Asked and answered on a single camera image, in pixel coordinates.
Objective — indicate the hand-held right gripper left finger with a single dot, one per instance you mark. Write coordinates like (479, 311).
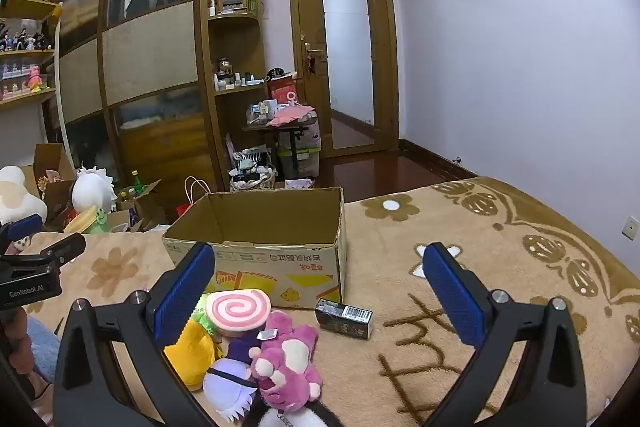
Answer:
(185, 297)

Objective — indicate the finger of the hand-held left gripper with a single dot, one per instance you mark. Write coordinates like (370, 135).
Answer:
(65, 249)
(22, 227)

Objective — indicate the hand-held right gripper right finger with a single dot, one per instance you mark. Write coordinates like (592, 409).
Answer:
(452, 297)

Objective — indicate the pink swirl plush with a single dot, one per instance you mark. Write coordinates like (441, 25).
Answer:
(237, 309)

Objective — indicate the yellow white fluffy plush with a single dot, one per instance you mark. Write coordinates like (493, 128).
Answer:
(192, 357)

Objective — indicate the purple plush doll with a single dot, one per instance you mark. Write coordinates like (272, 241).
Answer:
(225, 382)

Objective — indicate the pink bear plush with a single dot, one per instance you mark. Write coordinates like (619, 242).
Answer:
(285, 357)

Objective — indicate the person's left hand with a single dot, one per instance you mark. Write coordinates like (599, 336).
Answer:
(16, 332)

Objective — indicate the cream white plush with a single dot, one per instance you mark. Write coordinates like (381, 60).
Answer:
(20, 202)

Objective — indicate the green frog plush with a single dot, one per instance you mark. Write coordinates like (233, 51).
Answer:
(90, 219)

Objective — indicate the white haired plush doll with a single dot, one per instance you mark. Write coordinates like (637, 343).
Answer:
(92, 192)

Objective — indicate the person's jeans leg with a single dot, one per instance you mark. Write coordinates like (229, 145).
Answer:
(45, 347)

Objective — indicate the tall brown cardboard box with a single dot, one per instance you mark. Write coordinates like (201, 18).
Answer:
(50, 159)

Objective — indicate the red paper bag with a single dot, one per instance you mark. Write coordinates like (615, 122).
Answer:
(184, 210)

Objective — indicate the cardboard box with bottles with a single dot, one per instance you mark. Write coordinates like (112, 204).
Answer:
(147, 207)

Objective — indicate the green glass bottle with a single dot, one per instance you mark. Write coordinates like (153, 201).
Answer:
(137, 183)

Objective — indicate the small black box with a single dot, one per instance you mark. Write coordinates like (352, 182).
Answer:
(345, 319)

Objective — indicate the woven basket with clutter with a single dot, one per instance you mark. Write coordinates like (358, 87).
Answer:
(252, 172)

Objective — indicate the pink figurine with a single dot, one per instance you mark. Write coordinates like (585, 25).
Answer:
(34, 78)

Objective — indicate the white curved pole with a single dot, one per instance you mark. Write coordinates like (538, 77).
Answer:
(61, 72)

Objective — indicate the black white plush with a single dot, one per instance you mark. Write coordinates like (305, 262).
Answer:
(320, 418)

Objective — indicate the white plastic storage box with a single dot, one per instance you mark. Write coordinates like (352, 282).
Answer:
(307, 152)

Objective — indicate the small folding table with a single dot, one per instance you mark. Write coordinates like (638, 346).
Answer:
(295, 142)

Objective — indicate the pink cloth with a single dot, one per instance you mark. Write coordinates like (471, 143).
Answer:
(290, 116)

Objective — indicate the wooden wardrobe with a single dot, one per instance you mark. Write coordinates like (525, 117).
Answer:
(150, 47)

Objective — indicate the red box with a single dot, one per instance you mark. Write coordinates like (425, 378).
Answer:
(282, 89)

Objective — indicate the black hat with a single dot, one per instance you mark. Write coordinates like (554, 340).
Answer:
(275, 73)

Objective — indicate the wooden corner shelf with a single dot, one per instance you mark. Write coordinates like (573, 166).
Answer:
(235, 19)

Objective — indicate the wooden door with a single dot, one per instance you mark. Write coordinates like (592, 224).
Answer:
(310, 7)

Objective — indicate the wooden wall shelf with figurines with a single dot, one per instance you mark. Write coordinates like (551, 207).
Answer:
(25, 52)

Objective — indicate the white wall socket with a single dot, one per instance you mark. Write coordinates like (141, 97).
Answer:
(632, 227)

